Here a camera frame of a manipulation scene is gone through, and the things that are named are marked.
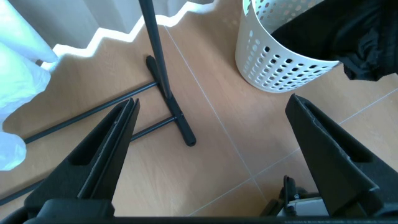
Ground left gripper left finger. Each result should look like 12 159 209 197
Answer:
24 97 141 218

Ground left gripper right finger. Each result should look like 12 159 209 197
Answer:
285 93 398 218

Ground white printed t-shirt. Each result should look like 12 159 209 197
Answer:
0 0 60 172

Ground black shorts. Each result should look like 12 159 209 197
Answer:
270 0 398 82

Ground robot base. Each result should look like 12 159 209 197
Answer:
260 175 330 218

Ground white laundry basket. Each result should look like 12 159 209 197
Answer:
234 0 341 94

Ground black clothes rack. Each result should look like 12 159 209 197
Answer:
0 0 197 207

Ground beige curtain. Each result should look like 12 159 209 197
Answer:
7 0 215 50

